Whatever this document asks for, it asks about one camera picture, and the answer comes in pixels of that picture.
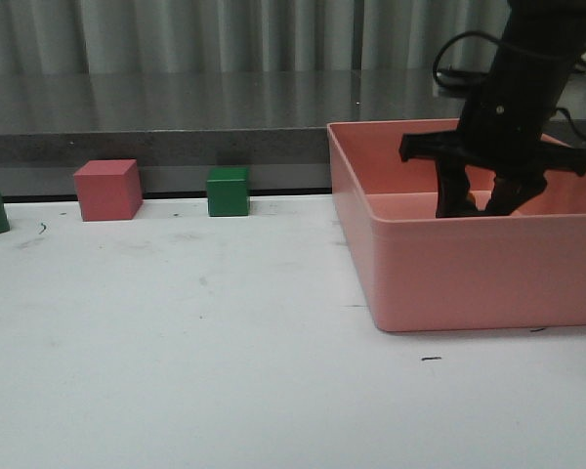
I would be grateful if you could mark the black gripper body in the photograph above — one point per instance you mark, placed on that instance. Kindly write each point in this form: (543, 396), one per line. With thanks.
(500, 129)

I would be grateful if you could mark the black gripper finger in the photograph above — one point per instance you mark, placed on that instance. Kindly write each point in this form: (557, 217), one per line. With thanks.
(453, 190)
(510, 193)

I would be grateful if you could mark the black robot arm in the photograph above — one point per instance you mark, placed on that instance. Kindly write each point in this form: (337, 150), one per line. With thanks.
(539, 36)

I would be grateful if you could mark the pink plastic bin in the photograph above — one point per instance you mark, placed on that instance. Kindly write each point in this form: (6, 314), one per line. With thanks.
(420, 272)

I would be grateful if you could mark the green cube block centre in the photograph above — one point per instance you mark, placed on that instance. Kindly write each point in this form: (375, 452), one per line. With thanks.
(228, 191)

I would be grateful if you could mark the pink cube block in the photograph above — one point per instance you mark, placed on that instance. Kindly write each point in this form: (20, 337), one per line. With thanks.
(108, 190)

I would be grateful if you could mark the dark grey counter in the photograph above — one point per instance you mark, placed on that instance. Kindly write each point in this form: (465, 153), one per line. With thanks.
(177, 126)

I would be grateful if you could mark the grey curtain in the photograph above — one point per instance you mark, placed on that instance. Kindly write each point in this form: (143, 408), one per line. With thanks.
(107, 37)

